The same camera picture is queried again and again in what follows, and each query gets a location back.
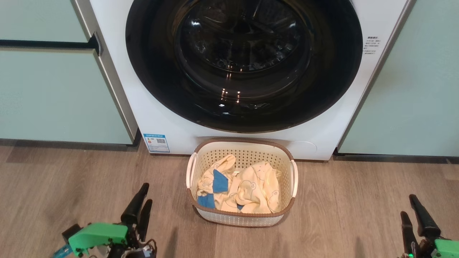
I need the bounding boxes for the white front-load washing machine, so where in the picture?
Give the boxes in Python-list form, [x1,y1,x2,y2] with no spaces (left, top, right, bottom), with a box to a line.
[89,0,410,161]

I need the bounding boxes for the pale green short cabinet panel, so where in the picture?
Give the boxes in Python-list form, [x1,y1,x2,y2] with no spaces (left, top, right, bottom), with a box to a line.
[0,0,90,43]

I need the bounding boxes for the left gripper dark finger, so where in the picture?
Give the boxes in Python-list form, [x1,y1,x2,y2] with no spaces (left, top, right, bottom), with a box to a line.
[138,199,153,241]
[121,183,150,225]

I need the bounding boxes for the blue energy label sticker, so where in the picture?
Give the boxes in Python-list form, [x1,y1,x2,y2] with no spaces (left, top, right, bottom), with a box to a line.
[143,134,170,153]

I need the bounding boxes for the yellow garment bear print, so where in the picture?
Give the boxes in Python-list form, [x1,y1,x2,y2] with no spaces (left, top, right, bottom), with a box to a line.
[222,161,282,215]

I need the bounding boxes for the pale green wide cabinet door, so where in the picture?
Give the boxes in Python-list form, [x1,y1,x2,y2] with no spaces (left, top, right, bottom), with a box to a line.
[338,0,459,157]

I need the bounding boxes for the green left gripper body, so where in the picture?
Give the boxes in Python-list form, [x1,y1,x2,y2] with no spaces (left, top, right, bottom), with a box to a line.
[62,222,142,258]

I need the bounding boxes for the yellow garment large blue patches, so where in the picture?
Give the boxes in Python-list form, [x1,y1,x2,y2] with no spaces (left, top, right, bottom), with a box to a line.
[196,154,238,211]

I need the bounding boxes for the round black glass washer door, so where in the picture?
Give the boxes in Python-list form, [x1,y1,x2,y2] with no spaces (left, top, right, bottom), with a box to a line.
[125,0,364,133]

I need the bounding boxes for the round white drain filter cover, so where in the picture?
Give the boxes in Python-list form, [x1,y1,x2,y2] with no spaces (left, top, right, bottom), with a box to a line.
[287,140,318,160]

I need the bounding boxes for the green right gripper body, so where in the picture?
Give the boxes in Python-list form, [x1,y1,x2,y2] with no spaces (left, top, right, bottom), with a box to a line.
[409,236,459,258]

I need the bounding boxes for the thin black looped cable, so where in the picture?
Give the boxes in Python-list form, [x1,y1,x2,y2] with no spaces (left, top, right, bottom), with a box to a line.
[143,239,157,257]

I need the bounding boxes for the grey cabinet edge strip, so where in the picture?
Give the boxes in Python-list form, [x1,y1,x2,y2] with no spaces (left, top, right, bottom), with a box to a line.
[73,0,139,141]
[336,0,417,152]

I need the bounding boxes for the pale green tall cabinet panel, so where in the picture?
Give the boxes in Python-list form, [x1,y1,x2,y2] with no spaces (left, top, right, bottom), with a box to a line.
[0,48,134,145]

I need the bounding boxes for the black cabinet handle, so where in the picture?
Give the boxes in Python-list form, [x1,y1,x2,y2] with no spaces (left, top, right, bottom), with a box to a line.
[93,32,104,57]

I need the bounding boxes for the cream perforated laundry basket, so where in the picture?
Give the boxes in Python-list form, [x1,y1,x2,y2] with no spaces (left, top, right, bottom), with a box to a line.
[186,138,299,228]

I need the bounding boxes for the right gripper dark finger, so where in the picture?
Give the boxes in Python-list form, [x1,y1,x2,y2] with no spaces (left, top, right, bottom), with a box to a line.
[401,211,419,258]
[410,194,441,239]

